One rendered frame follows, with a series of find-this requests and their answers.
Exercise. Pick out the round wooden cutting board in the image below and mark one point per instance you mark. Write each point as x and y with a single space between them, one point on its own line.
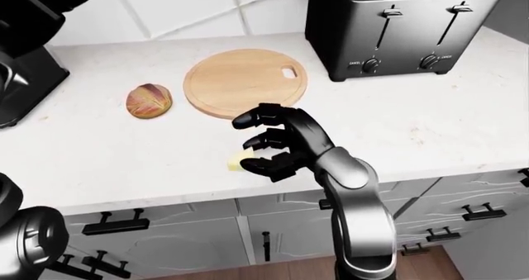
246 82

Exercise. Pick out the black four-slot toaster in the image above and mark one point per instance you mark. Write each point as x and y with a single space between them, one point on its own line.
396 29

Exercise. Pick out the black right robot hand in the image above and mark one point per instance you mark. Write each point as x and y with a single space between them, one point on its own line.
303 128

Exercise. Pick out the yellow cheese block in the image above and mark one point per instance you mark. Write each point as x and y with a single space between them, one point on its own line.
236 162

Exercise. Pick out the round brown bread roll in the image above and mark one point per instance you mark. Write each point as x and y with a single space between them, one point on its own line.
149 101

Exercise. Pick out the black stand mixer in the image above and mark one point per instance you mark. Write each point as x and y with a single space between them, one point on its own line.
25 50

